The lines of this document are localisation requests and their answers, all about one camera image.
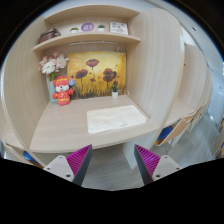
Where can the light blue vase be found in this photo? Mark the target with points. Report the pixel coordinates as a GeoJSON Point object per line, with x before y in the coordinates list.
{"type": "Point", "coordinates": [51, 91]}

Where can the white framed card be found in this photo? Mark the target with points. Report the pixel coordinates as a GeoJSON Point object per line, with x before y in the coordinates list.
{"type": "Point", "coordinates": [118, 27]}

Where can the purple round number sign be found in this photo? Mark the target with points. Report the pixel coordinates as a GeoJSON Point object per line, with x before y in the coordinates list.
{"type": "Point", "coordinates": [87, 27]}

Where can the wooden chair blue seat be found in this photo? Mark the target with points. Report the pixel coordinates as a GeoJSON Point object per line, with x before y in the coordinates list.
{"type": "Point", "coordinates": [170, 132]}

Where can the right small shelf plant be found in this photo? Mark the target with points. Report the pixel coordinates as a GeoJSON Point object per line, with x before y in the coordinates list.
{"type": "Point", "coordinates": [101, 28]}

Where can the wooden desk shelf unit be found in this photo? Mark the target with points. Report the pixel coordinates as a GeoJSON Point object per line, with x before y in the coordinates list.
{"type": "Point", "coordinates": [154, 49]}

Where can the small shelf plant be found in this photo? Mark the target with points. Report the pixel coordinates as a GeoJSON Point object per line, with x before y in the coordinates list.
{"type": "Point", "coordinates": [101, 28]}
{"type": "Point", "coordinates": [74, 30]}

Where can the white folded towel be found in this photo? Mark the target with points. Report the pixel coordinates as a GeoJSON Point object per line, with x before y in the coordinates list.
{"type": "Point", "coordinates": [114, 118]}

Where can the blue chair lower left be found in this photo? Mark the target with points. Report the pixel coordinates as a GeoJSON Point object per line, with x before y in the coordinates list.
{"type": "Point", "coordinates": [28, 157]}

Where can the poppy flower painting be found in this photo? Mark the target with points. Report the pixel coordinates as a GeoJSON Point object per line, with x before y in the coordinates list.
{"type": "Point", "coordinates": [95, 72]}

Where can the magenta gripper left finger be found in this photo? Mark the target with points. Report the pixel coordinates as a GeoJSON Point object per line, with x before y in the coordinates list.
{"type": "Point", "coordinates": [72, 167]}

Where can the left small shelf plant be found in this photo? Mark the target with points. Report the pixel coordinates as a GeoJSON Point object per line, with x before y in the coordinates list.
{"type": "Point", "coordinates": [74, 30]}

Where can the red plush toy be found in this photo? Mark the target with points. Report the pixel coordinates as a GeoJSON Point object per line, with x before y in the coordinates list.
{"type": "Point", "coordinates": [63, 90]}

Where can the small white potted plant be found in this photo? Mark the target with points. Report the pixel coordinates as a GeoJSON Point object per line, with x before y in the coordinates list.
{"type": "Point", "coordinates": [115, 91]}

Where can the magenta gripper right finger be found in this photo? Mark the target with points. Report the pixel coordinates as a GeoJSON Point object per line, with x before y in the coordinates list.
{"type": "Point", "coordinates": [153, 167]}

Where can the pink white flower bouquet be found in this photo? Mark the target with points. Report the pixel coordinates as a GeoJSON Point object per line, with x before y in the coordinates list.
{"type": "Point", "coordinates": [51, 65]}

